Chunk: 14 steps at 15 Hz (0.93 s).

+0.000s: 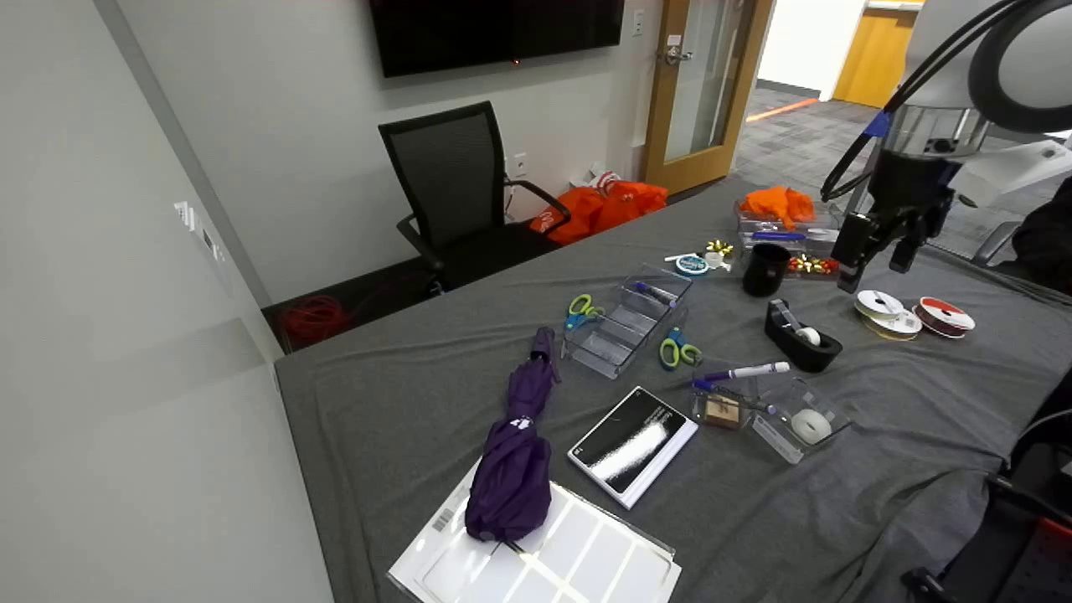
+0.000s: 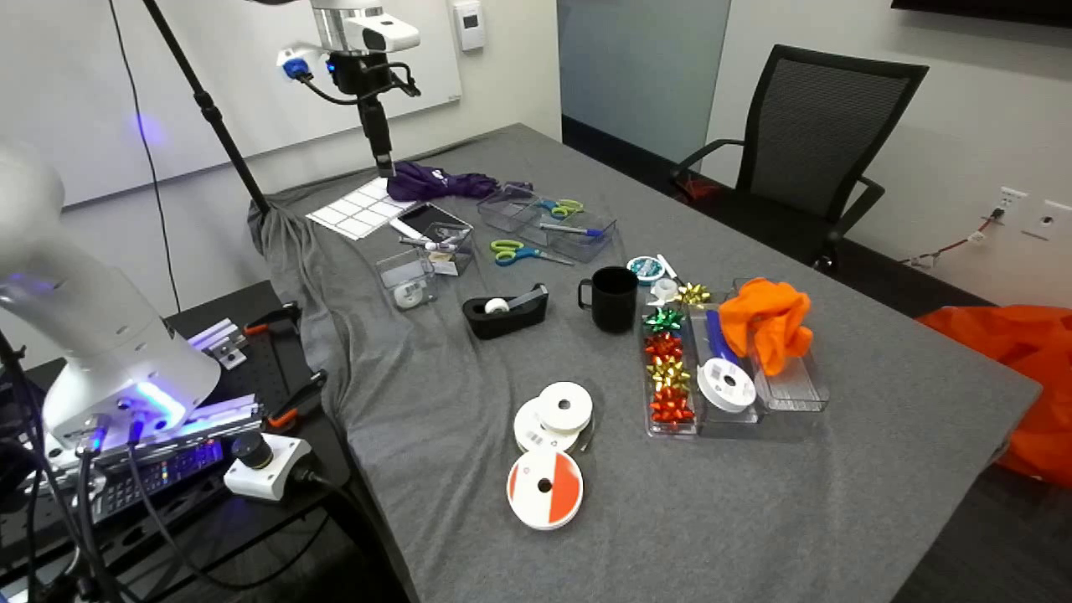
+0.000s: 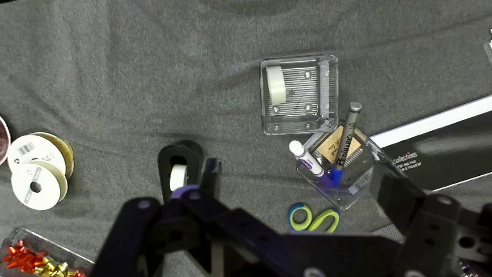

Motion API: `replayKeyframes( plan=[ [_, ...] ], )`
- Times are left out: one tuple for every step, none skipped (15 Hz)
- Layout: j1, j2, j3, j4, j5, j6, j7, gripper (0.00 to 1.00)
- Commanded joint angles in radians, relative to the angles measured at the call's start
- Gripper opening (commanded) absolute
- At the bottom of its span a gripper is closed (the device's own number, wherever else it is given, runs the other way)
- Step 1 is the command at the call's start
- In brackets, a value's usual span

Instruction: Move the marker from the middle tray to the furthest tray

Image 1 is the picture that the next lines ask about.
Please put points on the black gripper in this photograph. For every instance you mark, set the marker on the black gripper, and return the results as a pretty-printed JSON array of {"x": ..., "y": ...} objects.
[{"x": 910, "y": 204}]

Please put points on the blue white marker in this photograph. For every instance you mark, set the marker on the blue white marker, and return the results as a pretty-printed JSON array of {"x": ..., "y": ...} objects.
[{"x": 709, "y": 380}]

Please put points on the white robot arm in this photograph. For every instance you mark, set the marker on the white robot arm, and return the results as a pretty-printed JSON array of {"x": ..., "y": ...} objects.
[{"x": 973, "y": 65}]

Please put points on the clear tray with bows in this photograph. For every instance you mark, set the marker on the clear tray with bows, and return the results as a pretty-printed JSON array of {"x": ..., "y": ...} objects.
[{"x": 812, "y": 265}]

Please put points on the clear small tray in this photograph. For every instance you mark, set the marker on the clear small tray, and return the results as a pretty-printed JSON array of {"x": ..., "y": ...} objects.
[{"x": 797, "y": 427}]

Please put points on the green scissors near tray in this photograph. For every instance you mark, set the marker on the green scissors near tray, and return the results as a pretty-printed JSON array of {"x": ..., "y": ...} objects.
[{"x": 677, "y": 349}]

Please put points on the clear three-section tray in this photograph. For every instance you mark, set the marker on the clear three-section tray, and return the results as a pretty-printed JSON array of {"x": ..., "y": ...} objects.
[{"x": 631, "y": 316}]

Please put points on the red white ribbon spool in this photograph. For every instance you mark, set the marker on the red white ribbon spool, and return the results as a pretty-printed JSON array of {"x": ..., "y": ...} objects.
[{"x": 944, "y": 316}]

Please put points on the orange cloth on table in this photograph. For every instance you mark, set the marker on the orange cloth on table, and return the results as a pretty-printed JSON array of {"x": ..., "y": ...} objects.
[{"x": 782, "y": 204}]

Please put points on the black mug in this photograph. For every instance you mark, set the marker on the black mug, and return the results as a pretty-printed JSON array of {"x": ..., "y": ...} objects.
[{"x": 764, "y": 269}]

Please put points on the black tape dispenser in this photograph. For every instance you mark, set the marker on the black tape dispenser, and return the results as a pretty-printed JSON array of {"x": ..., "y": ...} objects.
[{"x": 801, "y": 343}]

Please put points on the light blue tape roll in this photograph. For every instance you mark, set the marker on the light blue tape roll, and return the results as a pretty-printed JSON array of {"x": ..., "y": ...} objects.
[{"x": 690, "y": 265}]

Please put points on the grey tablecloth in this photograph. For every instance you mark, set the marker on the grey tablecloth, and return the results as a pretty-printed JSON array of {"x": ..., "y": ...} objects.
[{"x": 389, "y": 416}]

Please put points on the wooden glass door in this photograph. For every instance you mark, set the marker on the wooden glass door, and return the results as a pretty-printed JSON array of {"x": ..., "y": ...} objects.
[{"x": 704, "y": 71}]

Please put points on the orange bag on floor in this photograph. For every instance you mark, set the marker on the orange bag on floor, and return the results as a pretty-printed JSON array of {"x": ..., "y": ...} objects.
[{"x": 598, "y": 210}]

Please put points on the green blue scissors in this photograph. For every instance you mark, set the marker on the green blue scissors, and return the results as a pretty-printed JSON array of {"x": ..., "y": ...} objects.
[{"x": 581, "y": 313}]

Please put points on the black office chair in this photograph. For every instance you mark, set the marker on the black office chair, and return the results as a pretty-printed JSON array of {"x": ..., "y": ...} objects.
[{"x": 454, "y": 179}]

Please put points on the white label sheet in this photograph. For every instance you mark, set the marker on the white label sheet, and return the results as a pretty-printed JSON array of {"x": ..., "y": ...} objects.
[{"x": 581, "y": 554}]

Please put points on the purple folded umbrella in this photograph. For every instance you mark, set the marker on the purple folded umbrella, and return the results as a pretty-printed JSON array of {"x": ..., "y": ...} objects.
[{"x": 512, "y": 487}]

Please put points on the wall television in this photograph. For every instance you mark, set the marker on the wall television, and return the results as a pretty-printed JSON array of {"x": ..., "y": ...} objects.
[{"x": 441, "y": 36}]

